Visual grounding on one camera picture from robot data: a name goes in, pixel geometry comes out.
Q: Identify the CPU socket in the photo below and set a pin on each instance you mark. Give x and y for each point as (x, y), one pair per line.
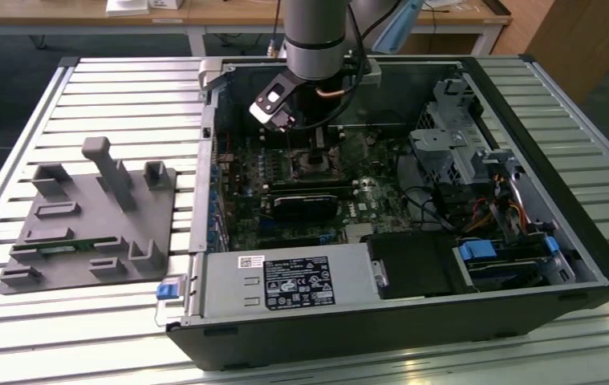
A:
(300, 168)

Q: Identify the black RAM slot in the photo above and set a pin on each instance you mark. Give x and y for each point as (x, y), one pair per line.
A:
(309, 192)
(309, 185)

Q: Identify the green motherboard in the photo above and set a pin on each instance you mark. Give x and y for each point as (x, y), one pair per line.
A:
(373, 192)

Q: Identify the grey case latch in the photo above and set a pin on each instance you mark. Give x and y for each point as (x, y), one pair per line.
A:
(210, 76)

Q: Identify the black graphics card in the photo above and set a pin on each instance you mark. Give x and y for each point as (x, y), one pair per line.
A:
(304, 206)

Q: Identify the silver drive cage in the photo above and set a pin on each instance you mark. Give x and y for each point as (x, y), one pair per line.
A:
(438, 140)

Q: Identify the pale blue teach pendant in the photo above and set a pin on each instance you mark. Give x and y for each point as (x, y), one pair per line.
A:
(397, 28)

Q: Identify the silver chipset heat sink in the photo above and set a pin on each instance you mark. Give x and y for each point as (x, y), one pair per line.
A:
(360, 232)

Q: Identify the small white box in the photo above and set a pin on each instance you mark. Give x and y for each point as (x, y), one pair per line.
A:
(167, 4)

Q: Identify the black plastic shroud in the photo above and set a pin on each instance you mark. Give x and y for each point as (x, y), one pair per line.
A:
(416, 264)

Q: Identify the silver power supply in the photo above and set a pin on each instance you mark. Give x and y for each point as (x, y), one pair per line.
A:
(218, 280)

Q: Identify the grey parts rack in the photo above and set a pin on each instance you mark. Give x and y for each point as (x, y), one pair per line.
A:
(84, 216)

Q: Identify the blue case latch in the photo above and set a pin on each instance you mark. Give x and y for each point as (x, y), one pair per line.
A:
(170, 290)

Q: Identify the wooden cabinet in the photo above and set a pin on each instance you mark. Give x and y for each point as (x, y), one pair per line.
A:
(577, 40)

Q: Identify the green RAM stick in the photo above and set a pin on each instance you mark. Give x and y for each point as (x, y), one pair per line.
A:
(92, 243)

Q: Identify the blue drive bay latch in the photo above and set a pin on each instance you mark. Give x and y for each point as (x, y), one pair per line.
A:
(551, 244)

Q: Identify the black PC case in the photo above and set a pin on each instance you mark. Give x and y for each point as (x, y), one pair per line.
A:
(336, 341)

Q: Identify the wooden desk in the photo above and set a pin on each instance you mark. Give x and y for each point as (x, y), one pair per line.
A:
(42, 16)

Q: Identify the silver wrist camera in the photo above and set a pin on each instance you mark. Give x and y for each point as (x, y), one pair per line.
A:
(271, 98)

